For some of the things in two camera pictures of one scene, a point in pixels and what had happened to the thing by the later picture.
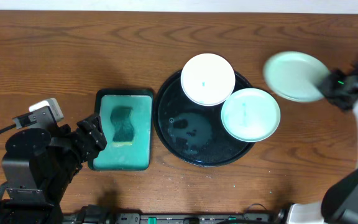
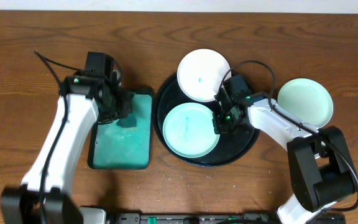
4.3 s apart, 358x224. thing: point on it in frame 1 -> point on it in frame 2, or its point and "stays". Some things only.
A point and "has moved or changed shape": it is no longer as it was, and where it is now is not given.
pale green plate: x=295 y=76 -> x=307 y=100
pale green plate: x=250 y=114 has moved or changed shape
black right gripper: x=330 y=90 -> x=220 y=116
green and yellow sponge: x=123 y=129 has moved or changed shape
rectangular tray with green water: x=127 y=118 stays
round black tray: x=193 y=134 stays
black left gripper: x=91 y=134 -> x=124 y=104
